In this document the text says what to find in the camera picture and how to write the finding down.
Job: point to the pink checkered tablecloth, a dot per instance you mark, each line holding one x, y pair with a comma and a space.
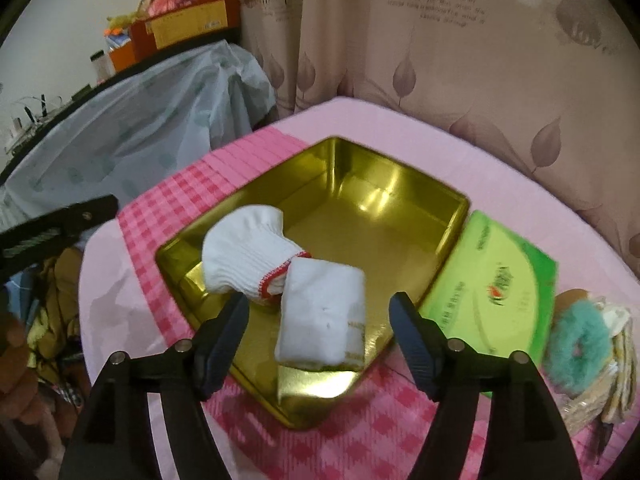
132, 326

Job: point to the beige leaf print curtain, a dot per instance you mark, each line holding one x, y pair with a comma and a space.
551, 87

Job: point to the green tissue pack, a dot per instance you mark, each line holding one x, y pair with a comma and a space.
495, 291

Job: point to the cotton swabs clear bag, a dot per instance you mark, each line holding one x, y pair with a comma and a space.
582, 410

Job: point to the red yellow cardboard box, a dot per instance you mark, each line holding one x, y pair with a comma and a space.
153, 34

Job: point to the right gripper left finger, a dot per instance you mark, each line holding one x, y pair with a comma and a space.
215, 345

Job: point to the white sock with red trim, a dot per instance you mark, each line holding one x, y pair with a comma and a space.
246, 251

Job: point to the yellow striped cloth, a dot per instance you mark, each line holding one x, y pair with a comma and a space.
624, 366

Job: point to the grey plastic cover sheet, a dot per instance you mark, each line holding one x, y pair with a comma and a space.
139, 131

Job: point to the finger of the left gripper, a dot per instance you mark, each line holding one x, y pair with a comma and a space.
45, 236

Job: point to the teal fluffy scrunchie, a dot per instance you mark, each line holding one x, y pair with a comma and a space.
578, 347

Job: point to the white bottle on shelf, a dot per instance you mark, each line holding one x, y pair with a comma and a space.
102, 65

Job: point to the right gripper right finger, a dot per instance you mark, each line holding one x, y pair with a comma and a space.
423, 345

